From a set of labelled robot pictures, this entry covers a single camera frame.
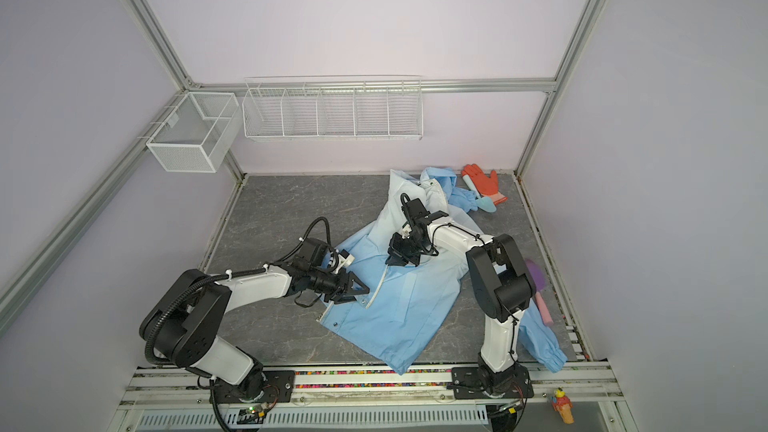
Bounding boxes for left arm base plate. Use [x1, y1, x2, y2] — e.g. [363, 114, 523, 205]
[212, 369, 296, 405]

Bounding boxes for light blue zip jacket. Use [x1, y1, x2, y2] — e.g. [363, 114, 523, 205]
[319, 170, 567, 375]

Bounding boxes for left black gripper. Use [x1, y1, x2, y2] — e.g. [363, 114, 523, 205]
[308, 267, 370, 304]

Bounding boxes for white ventilation grille strip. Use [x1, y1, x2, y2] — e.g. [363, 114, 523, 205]
[135, 404, 490, 431]

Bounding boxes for small toy figure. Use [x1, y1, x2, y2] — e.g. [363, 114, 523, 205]
[551, 388, 575, 425]

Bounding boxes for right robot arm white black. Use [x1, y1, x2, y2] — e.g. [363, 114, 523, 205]
[387, 221, 536, 400]

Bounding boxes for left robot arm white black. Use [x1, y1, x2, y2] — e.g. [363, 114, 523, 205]
[139, 264, 370, 402]

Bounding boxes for white mesh box basket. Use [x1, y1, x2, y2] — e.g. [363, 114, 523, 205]
[147, 92, 243, 173]

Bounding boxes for white wire wall shelf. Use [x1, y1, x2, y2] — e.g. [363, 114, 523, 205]
[242, 75, 424, 140]

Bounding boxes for teal toy trowel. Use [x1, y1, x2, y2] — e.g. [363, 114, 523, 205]
[462, 175, 497, 213]

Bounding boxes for purple pink toy shovel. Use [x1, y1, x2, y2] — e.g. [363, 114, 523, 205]
[525, 259, 554, 327]

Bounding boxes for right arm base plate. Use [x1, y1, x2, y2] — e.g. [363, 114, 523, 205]
[446, 364, 534, 400]

